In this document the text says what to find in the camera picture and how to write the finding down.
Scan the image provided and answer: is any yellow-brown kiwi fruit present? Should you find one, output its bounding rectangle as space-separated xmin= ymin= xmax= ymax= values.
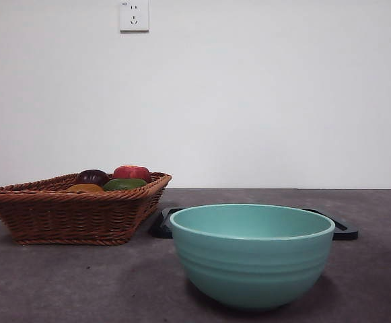
xmin=66 ymin=183 xmax=104 ymax=193

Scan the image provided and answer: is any teal ribbed bowl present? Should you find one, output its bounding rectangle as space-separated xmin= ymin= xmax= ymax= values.
xmin=169 ymin=203 xmax=336 ymax=310

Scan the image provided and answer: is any red apple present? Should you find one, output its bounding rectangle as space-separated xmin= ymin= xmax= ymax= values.
xmin=112 ymin=165 xmax=151 ymax=184

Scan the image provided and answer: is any green oval fruit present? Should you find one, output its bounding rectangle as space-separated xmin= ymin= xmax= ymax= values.
xmin=102 ymin=178 xmax=148 ymax=192

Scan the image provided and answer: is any dark purple round fruit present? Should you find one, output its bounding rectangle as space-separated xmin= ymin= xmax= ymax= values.
xmin=76 ymin=169 xmax=110 ymax=188

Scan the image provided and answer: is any brown wicker basket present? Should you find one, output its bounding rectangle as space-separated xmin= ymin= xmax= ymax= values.
xmin=0 ymin=172 xmax=172 ymax=246

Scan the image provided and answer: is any dark rectangular tray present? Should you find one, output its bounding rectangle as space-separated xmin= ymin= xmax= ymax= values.
xmin=149 ymin=207 xmax=359 ymax=241

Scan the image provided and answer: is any white wall socket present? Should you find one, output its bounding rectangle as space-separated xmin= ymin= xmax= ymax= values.
xmin=119 ymin=0 xmax=150 ymax=34

